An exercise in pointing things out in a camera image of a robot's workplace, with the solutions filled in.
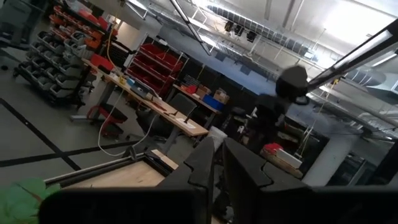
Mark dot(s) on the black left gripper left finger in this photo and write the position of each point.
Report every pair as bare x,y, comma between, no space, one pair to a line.
186,199

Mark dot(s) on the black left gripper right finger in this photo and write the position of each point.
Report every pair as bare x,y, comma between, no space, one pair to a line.
264,199

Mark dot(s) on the white box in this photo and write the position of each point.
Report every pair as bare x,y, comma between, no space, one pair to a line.
289,158

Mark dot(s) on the red box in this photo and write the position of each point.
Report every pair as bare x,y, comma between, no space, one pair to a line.
273,148

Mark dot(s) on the white plastic bag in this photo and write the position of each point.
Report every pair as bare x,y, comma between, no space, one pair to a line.
217,135

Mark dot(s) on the black table clamp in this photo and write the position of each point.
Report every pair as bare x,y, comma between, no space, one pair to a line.
130,153

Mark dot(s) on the long wooden workbench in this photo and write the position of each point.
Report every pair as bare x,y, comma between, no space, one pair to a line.
174,119

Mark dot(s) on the black office chair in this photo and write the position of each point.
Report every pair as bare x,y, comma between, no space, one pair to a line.
183,104

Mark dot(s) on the blue storage bin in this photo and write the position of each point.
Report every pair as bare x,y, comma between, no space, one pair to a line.
213,103

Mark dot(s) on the cardboard box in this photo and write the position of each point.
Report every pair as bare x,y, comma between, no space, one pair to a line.
221,97

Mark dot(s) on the red and black stool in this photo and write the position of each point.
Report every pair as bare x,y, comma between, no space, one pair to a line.
109,119

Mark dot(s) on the rack with red bins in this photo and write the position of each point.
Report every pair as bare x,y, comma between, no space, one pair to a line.
155,62

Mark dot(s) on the black ceiling spotlight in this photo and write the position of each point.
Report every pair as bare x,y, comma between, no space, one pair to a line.
229,25
239,30
252,36

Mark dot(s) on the green plant in patterned pot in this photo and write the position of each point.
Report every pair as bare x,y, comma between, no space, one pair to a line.
21,202

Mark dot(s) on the black overhead rig beam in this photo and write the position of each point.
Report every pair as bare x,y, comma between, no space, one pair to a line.
189,26
357,53

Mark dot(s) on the rack with grey bins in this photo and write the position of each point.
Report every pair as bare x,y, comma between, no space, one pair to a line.
53,74

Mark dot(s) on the shelf with orange bins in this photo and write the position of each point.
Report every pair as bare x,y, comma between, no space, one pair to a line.
93,40

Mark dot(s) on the black metal table frame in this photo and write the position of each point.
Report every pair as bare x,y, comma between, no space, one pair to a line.
93,170

